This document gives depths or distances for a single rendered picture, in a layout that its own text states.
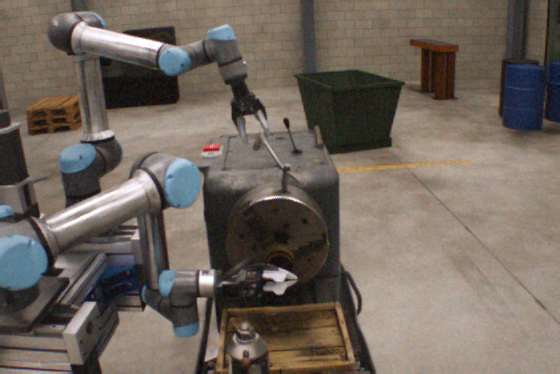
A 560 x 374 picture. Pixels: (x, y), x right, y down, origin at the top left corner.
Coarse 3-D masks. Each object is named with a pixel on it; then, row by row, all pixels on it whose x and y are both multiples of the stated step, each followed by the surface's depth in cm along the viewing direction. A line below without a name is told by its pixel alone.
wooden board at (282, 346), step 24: (240, 312) 155; (264, 312) 155; (288, 312) 156; (312, 312) 155; (336, 312) 153; (264, 336) 145; (288, 336) 144; (312, 336) 144; (336, 336) 143; (288, 360) 134; (312, 360) 134; (336, 360) 133
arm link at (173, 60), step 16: (64, 16) 142; (48, 32) 143; (64, 32) 138; (80, 32) 139; (96, 32) 139; (112, 32) 140; (64, 48) 141; (80, 48) 141; (96, 48) 139; (112, 48) 138; (128, 48) 137; (144, 48) 137; (160, 48) 137; (176, 48) 135; (192, 48) 143; (144, 64) 139; (160, 64) 135; (176, 64) 134; (192, 64) 141
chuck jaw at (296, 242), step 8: (288, 240) 154; (296, 240) 154; (304, 240) 153; (312, 240) 152; (320, 240) 152; (296, 248) 149; (304, 248) 150; (312, 248) 153; (320, 248) 153; (296, 256) 149
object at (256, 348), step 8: (256, 336) 102; (232, 344) 101; (240, 344) 100; (248, 344) 100; (256, 344) 100; (264, 344) 102; (232, 352) 100; (240, 352) 99; (248, 352) 99; (256, 352) 100; (264, 352) 101; (240, 360) 99
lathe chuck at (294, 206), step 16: (256, 192) 158; (272, 192) 155; (240, 208) 155; (256, 208) 152; (272, 208) 152; (288, 208) 153; (304, 208) 153; (240, 224) 154; (272, 224) 154; (288, 224) 155; (304, 224) 155; (320, 224) 155; (240, 240) 155; (256, 240) 156; (240, 256) 157; (256, 256) 157; (304, 256) 158; (320, 256) 158; (304, 272) 160
